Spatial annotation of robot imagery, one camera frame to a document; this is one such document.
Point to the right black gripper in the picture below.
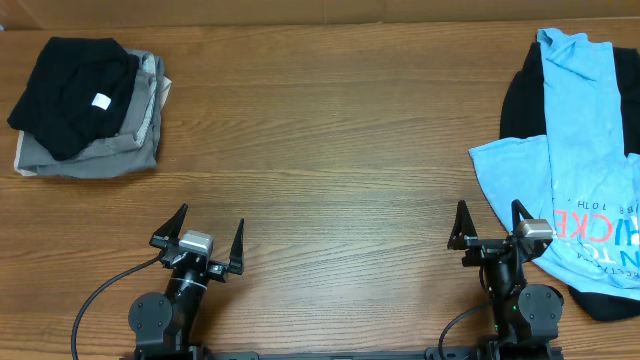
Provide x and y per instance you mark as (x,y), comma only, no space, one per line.
(463,236)

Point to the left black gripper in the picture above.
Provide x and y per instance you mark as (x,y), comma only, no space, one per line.
(219,271)

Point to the light blue t-shirt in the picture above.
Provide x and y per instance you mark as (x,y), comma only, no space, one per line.
(576,176)

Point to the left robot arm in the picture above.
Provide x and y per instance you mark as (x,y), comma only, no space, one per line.
(163,322)

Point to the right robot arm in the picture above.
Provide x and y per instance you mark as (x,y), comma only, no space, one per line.
(526,316)

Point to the black garment pile right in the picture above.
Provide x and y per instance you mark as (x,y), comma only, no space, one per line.
(522,116)

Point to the folded grey garment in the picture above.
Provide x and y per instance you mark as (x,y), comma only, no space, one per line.
(130,140)

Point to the folded beige garment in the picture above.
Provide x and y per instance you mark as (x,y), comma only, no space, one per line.
(165,90)

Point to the folded black garment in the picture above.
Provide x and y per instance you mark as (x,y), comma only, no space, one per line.
(79,91)

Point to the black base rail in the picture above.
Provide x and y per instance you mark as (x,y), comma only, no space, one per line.
(450,353)

